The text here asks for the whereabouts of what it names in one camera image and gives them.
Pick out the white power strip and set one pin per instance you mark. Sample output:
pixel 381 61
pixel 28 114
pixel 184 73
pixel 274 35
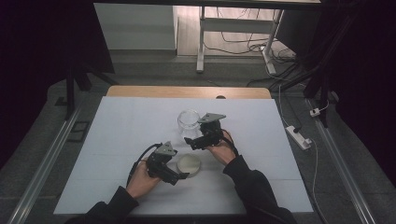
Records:
pixel 298 138

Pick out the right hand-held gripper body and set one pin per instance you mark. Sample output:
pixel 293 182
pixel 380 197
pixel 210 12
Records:
pixel 211 132

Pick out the white metal desk frame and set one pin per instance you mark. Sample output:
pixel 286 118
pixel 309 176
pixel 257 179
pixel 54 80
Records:
pixel 236 25

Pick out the round glass jar lid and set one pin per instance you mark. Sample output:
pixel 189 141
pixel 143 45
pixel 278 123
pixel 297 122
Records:
pixel 190 163

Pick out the wooden table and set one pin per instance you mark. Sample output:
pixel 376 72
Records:
pixel 155 91

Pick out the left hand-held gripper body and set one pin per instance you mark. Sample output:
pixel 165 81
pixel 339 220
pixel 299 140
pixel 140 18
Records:
pixel 158 160

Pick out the black tripod stand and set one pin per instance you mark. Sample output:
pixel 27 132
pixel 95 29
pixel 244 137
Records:
pixel 71 90

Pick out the clear glass jar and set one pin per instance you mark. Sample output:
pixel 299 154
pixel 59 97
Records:
pixel 189 120

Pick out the white foam sheet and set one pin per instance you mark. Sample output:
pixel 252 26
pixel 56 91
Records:
pixel 124 124

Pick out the white board panel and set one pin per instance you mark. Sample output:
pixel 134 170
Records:
pixel 137 26

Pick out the dark curtain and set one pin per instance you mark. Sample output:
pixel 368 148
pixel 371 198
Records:
pixel 37 62
pixel 367 77

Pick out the person's left hand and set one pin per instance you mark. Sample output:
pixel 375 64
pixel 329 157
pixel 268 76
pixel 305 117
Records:
pixel 141 180

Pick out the small white adapter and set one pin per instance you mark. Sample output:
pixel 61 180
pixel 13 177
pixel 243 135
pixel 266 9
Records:
pixel 315 112

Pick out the person's right hand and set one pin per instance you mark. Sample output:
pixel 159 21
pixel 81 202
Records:
pixel 222 154

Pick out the metal floor rail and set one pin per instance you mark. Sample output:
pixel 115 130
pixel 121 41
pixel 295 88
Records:
pixel 46 155
pixel 339 161

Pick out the black metal stand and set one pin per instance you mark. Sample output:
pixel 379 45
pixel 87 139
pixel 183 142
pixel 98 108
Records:
pixel 317 81

